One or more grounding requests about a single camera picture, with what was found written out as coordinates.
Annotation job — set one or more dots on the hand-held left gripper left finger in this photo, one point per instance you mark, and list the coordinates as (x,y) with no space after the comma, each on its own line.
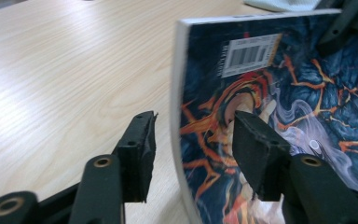
(136,155)

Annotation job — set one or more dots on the light blue cloth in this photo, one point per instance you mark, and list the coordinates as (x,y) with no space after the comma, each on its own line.
(282,4)

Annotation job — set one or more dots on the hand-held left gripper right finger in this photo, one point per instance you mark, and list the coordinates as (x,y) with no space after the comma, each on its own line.
(261,155)

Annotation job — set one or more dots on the dark blue illustrated magazine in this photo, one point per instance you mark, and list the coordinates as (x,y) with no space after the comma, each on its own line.
(292,93)

